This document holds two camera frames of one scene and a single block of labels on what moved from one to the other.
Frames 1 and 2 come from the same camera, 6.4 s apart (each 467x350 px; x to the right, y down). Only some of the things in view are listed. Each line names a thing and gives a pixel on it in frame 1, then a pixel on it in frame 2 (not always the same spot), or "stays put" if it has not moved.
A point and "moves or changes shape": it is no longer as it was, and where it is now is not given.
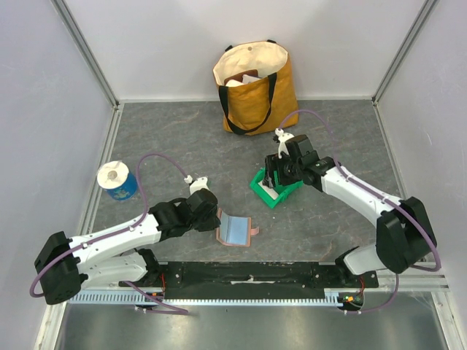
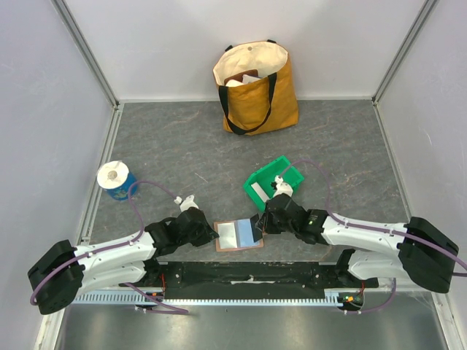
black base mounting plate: [253, 281] stays put
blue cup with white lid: [116, 179] stays put
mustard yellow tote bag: [263, 106] stays put
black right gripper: [273, 172] to [272, 216]
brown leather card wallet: [235, 230] moves or changes shape
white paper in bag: [246, 79] stays put
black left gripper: [213, 223] to [208, 235]
